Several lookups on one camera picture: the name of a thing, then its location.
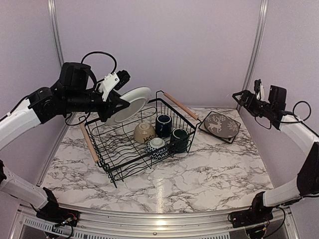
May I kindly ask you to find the left wooden rack handle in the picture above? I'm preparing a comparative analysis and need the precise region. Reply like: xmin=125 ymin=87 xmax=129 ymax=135
xmin=80 ymin=123 xmax=99 ymax=163

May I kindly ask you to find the aluminium front frame rail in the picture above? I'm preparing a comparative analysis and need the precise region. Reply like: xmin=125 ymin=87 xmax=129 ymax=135
xmin=14 ymin=203 xmax=300 ymax=239

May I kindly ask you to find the aluminium corner post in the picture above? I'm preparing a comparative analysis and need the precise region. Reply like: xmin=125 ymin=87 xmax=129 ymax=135
xmin=236 ymin=0 xmax=269 ymax=112
xmin=47 ymin=0 xmax=64 ymax=69

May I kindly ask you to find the dark green mug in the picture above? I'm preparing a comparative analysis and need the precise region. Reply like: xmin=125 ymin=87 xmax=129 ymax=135
xmin=170 ymin=128 xmax=189 ymax=153

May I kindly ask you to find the white striped round plate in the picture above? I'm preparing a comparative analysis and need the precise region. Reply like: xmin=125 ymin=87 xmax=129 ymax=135
xmin=106 ymin=87 xmax=151 ymax=125

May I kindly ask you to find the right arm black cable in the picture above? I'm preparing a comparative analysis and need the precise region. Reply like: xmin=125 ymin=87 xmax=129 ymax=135
xmin=254 ymin=101 xmax=312 ymax=129

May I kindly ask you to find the beige ceramic bowl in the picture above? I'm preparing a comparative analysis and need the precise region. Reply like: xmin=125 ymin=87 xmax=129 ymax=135
xmin=134 ymin=122 xmax=156 ymax=144

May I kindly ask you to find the square floral black-backed plate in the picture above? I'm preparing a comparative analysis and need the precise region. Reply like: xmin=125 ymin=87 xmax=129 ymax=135
xmin=198 ymin=111 xmax=241 ymax=144

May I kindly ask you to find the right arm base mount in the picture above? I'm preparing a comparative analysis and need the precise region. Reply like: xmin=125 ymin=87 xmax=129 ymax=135
xmin=227 ymin=192 xmax=274 ymax=228

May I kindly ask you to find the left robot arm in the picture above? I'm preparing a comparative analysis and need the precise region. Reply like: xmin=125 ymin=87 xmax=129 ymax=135
xmin=0 ymin=62 xmax=130 ymax=222

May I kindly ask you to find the left aluminium corner post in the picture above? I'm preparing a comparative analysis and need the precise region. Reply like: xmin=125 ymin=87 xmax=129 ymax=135
xmin=47 ymin=0 xmax=64 ymax=69

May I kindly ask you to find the navy blue mug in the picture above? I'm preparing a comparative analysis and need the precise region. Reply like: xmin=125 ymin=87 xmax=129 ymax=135
xmin=155 ymin=114 xmax=172 ymax=138

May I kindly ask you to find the black wire dish rack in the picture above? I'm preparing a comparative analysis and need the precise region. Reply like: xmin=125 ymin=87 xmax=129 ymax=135
xmin=83 ymin=91 xmax=201 ymax=185

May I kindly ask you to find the blue white patterned bowl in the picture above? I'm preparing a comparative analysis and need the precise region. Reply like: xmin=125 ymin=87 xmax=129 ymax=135
xmin=147 ymin=137 xmax=168 ymax=160

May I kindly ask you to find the wooden rack handle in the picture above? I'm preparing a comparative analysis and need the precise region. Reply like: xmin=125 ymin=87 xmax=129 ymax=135
xmin=163 ymin=92 xmax=198 ymax=120
xmin=80 ymin=123 xmax=99 ymax=163

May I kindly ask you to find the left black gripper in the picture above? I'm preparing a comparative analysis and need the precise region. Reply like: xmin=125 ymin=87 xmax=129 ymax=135
xmin=64 ymin=88 xmax=130 ymax=121

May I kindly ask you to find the grey reindeer round plate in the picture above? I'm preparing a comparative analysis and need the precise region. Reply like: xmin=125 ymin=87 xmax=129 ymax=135
xmin=204 ymin=112 xmax=240 ymax=138

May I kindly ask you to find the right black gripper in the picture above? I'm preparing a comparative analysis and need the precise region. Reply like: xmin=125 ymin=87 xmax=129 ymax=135
xmin=232 ymin=90 xmax=273 ymax=118

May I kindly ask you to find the right wooden rack handle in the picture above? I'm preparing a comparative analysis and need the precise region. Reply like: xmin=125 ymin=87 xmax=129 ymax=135
xmin=163 ymin=92 xmax=198 ymax=120

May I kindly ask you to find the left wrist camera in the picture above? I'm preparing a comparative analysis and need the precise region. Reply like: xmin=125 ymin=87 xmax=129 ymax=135
xmin=97 ymin=70 xmax=131 ymax=102

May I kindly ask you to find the right aluminium corner post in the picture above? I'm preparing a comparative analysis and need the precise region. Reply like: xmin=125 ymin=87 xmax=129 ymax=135
xmin=236 ymin=0 xmax=269 ymax=112

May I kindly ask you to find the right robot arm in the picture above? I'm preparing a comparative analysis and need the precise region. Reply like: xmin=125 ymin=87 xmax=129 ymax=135
xmin=232 ymin=80 xmax=319 ymax=223

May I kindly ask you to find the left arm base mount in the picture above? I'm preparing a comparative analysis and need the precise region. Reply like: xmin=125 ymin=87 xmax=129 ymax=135
xmin=36 ymin=187 xmax=79 ymax=227

